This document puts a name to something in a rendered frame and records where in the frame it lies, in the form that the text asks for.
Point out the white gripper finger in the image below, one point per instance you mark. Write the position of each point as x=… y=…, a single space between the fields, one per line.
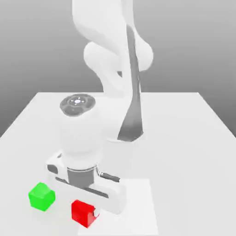
x=96 y=212

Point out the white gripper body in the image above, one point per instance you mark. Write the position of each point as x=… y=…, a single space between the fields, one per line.
x=114 y=201

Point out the small red cube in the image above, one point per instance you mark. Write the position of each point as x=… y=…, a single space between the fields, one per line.
x=81 y=212

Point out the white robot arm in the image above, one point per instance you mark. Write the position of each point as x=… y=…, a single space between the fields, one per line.
x=103 y=55

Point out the small green cube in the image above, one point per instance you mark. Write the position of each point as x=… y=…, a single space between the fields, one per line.
x=41 y=197

